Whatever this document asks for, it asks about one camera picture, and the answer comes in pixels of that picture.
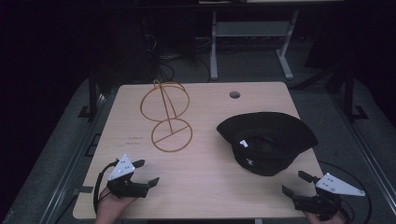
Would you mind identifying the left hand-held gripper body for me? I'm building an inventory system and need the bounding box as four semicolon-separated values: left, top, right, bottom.
106;153;150;200

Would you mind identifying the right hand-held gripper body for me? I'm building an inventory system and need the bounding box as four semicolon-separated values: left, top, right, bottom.
292;172;366;222

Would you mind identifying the gold wire hat stand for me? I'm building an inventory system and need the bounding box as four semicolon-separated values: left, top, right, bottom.
139;78;193;154

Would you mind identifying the black bucket hat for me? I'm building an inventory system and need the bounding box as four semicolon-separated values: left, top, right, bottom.
216;111;319;177

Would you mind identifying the person's right hand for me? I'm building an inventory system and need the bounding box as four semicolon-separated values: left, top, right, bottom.
303;211;348;224

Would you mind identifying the person's left hand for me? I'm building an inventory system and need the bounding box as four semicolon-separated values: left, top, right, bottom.
94;187;138;224

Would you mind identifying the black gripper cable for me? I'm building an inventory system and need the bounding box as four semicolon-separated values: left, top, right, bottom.
317;160;374;224
92;160;121;217

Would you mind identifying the black metal stand post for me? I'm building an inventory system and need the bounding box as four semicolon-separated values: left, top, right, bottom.
78;60;100;122
342;60;370;122

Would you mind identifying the bundle of floor cables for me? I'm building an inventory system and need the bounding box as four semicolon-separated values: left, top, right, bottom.
141;32;213;83

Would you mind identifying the grey metal desk frame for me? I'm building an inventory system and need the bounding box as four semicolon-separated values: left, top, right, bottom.
209;8;301;81

